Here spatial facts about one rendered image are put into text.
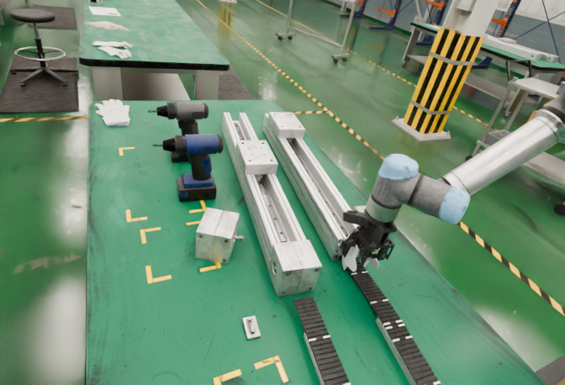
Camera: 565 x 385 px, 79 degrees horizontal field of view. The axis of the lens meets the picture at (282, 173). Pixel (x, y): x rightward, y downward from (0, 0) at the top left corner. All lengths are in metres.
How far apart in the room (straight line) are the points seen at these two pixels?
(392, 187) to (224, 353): 0.50
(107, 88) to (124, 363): 1.97
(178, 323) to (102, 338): 0.15
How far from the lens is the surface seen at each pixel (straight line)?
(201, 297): 0.89
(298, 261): 0.86
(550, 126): 0.99
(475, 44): 4.10
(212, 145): 1.04
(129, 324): 0.86
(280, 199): 1.05
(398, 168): 0.77
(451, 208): 0.80
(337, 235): 0.98
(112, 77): 2.51
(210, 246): 0.92
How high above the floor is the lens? 1.49
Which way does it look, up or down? 33 degrees down
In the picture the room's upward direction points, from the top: 11 degrees clockwise
